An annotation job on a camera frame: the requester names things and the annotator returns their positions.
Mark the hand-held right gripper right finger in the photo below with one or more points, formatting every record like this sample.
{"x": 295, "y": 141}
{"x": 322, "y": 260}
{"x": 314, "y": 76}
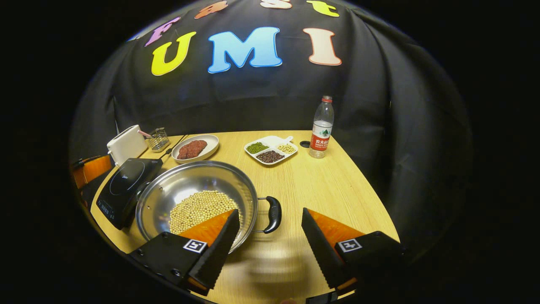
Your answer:
{"x": 320, "y": 249}

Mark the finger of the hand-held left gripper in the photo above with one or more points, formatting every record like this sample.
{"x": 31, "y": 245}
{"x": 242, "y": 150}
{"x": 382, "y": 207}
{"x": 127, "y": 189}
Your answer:
{"x": 95, "y": 168}

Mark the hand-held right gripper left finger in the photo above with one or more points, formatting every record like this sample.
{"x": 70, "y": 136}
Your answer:
{"x": 215, "y": 255}

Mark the black induction cooktop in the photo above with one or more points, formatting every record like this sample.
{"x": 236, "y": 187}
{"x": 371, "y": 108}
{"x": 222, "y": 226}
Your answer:
{"x": 122, "y": 185}

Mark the white toaster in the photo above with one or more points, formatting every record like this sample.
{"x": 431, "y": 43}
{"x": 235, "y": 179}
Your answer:
{"x": 126, "y": 145}

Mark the heap of yellow soybeans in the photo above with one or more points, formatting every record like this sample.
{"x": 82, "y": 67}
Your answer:
{"x": 198, "y": 207}

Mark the pink striped straw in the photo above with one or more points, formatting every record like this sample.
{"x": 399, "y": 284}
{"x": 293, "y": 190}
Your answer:
{"x": 144, "y": 133}

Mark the red meat slice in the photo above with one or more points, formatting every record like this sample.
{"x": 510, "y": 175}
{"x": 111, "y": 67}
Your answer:
{"x": 198, "y": 147}
{"x": 184, "y": 152}

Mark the round white plate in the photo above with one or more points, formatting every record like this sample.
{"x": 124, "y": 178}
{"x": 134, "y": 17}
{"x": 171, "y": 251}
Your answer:
{"x": 209, "y": 143}

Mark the clear plastic water bottle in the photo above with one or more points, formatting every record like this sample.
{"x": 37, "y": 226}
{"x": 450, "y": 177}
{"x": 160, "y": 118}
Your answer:
{"x": 322, "y": 135}

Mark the white divided bean dish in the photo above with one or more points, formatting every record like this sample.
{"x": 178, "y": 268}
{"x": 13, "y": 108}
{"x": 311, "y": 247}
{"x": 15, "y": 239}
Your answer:
{"x": 272, "y": 141}

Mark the black backdrop cloth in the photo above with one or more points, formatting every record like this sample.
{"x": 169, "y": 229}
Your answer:
{"x": 261, "y": 97}

